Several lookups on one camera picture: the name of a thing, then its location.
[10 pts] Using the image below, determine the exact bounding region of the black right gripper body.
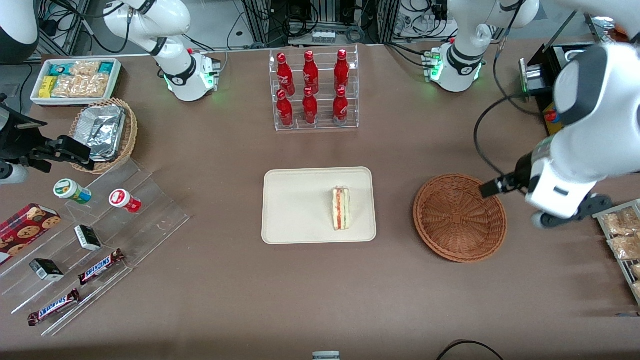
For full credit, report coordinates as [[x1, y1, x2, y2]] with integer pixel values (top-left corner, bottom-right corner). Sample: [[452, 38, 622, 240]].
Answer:
[[0, 94, 48, 166]]

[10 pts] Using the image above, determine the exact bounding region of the triangular sandwich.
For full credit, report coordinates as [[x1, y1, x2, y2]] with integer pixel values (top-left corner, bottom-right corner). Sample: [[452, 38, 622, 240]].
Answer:
[[332, 186, 351, 231]]

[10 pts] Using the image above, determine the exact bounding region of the brown round wicker basket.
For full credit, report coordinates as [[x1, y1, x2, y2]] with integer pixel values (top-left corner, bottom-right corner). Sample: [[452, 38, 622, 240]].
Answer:
[[413, 173, 508, 264]]

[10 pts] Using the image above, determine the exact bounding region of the light tan wicker basket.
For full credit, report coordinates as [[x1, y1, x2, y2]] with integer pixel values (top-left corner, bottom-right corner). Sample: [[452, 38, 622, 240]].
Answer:
[[70, 97, 138, 175]]

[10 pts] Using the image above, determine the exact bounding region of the cream plastic tray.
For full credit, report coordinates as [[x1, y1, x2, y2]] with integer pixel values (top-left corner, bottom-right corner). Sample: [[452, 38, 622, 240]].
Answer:
[[262, 167, 377, 245]]

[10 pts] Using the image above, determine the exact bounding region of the silver foil container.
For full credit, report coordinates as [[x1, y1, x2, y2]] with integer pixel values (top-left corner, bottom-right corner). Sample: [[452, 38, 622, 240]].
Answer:
[[75, 104, 126, 162]]

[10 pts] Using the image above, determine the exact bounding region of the green lid yogurt cup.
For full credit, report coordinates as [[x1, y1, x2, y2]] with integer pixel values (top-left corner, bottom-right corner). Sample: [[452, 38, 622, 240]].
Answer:
[[53, 178, 93, 205]]

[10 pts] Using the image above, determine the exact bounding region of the large clear cracker bag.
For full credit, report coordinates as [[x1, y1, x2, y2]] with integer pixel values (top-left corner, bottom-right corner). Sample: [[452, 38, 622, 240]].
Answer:
[[51, 74, 110, 99]]

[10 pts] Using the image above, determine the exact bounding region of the red lid yogurt cup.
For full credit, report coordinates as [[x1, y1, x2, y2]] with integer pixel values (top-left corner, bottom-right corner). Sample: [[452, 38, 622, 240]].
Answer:
[[109, 188, 142, 214]]

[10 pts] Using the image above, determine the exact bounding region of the red cookie box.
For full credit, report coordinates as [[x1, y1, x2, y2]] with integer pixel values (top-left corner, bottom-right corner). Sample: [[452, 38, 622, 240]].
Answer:
[[0, 203, 62, 266]]

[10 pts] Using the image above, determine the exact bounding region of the white plastic snack bin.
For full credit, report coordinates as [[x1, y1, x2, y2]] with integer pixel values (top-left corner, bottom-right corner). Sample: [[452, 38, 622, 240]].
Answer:
[[30, 58, 122, 107]]

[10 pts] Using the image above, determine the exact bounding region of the small clear cracker bag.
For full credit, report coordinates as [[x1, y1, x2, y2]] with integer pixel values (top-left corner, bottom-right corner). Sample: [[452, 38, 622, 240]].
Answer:
[[70, 60, 101, 77]]

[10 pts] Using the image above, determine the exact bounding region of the small black box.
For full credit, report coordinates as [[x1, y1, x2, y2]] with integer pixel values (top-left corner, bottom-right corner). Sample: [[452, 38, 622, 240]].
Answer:
[[74, 225, 102, 252], [29, 258, 65, 282]]

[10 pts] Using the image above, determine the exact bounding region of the clear acrylic step riser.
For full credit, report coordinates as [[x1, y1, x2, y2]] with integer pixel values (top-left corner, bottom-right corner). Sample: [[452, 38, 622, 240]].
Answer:
[[0, 210, 135, 337], [52, 157, 191, 271]]

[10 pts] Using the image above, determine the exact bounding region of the black appliance box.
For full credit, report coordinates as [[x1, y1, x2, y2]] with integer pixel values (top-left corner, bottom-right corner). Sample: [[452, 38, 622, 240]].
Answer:
[[519, 42, 603, 137]]

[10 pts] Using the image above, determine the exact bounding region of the brown Snickers bar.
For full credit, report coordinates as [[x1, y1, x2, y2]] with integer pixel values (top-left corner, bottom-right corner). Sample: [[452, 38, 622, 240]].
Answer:
[[78, 248, 126, 286], [27, 288, 82, 327]]

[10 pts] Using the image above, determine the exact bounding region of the red aluminium bottle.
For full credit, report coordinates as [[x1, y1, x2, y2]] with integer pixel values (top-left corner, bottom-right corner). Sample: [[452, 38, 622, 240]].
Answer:
[[302, 87, 319, 125], [276, 89, 294, 127], [276, 52, 296, 97], [303, 50, 320, 95], [334, 48, 350, 93], [333, 87, 349, 125]]

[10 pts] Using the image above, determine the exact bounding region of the clear acrylic bottle rack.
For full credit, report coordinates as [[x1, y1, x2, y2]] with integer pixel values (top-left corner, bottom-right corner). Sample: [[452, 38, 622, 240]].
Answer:
[[269, 45, 360, 132]]

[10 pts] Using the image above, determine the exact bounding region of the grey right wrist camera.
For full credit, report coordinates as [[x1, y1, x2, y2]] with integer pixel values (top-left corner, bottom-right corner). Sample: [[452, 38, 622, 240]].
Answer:
[[0, 162, 29, 186]]

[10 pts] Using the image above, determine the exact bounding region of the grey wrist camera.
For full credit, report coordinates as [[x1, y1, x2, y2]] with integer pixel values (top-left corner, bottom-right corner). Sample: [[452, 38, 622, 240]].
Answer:
[[532, 194, 613, 229], [0, 162, 29, 186]]

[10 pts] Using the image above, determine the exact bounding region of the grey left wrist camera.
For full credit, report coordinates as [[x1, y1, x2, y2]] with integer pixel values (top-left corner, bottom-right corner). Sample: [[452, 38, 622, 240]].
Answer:
[[532, 194, 613, 229]]

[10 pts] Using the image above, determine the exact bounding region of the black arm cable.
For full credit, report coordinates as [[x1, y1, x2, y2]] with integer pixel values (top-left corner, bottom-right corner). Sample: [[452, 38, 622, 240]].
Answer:
[[472, 90, 556, 180]]

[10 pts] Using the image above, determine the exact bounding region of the grey wire rack tray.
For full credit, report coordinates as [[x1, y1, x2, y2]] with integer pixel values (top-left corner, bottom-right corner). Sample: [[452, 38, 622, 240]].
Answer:
[[592, 199, 640, 306]]

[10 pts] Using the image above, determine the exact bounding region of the black looped cable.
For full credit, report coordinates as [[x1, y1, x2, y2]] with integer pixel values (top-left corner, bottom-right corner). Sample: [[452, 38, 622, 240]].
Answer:
[[436, 339, 506, 360]]

